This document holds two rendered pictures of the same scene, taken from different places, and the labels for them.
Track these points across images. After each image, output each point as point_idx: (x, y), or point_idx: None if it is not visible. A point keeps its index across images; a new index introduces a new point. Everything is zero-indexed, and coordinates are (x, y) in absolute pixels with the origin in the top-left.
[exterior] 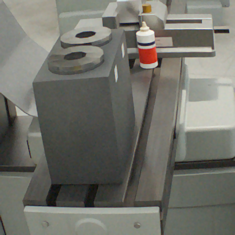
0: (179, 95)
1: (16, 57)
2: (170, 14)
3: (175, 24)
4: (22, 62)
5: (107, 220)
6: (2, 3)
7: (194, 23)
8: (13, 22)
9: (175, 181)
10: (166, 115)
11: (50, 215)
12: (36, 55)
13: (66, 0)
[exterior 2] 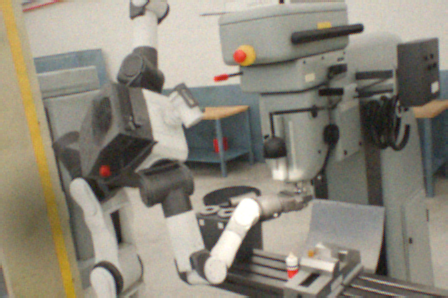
0: (269, 295)
1: (347, 240)
2: (330, 278)
3: (304, 275)
4: (346, 245)
5: None
6: (380, 211)
7: (299, 281)
8: (377, 227)
9: None
10: (232, 272)
11: None
12: (363, 254)
13: None
